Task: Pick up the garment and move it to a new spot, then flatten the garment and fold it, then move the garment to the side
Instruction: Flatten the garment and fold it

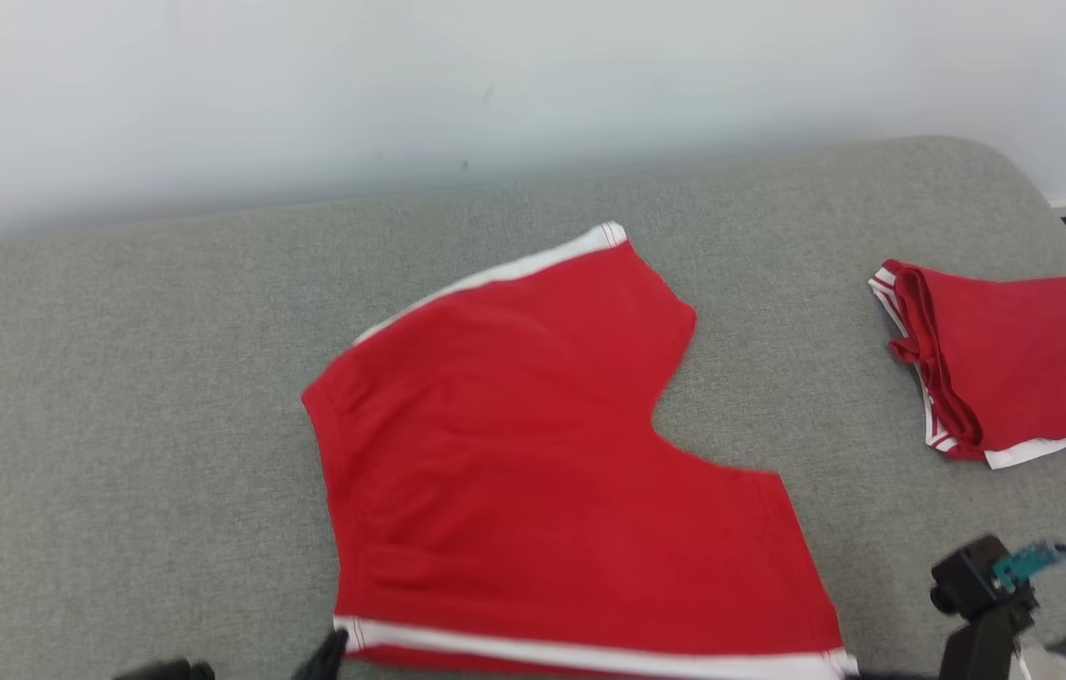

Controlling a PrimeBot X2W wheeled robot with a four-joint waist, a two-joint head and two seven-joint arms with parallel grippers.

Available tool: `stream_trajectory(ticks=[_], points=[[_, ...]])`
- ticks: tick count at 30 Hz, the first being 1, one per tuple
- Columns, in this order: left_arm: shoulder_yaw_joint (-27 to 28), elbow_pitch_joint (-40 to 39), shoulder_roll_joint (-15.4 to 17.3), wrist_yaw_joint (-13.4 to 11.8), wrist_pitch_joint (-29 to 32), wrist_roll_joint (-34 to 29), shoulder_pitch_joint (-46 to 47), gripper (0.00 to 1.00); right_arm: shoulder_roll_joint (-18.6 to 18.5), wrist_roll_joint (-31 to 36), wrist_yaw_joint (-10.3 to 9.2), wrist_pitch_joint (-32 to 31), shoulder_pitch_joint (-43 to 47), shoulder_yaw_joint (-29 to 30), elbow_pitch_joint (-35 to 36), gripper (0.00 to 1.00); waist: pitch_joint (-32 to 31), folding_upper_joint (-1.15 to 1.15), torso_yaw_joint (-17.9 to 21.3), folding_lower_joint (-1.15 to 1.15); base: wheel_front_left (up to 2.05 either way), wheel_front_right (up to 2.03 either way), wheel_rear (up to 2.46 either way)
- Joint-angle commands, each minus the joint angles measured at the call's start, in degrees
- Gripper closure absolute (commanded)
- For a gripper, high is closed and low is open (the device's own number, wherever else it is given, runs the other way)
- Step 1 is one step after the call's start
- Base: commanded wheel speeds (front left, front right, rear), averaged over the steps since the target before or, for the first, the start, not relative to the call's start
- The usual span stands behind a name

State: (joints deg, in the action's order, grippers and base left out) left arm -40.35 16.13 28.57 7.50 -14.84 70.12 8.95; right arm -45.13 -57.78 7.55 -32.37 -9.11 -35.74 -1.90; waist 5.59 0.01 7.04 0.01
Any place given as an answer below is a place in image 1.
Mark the red shorts white trim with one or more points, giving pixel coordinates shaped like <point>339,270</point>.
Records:
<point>514,453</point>

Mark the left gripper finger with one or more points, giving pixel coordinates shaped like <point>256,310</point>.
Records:
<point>325,663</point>

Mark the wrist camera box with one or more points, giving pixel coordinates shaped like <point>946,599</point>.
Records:
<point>169,671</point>
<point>967,576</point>

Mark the red white basketball jersey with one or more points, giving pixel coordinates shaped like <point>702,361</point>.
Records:
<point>1033,359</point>

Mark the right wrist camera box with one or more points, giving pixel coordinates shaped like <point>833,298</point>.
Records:
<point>967,576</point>

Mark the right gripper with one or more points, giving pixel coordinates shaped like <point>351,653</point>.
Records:
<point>986,652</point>

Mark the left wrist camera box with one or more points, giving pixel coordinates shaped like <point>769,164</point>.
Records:
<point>169,671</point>

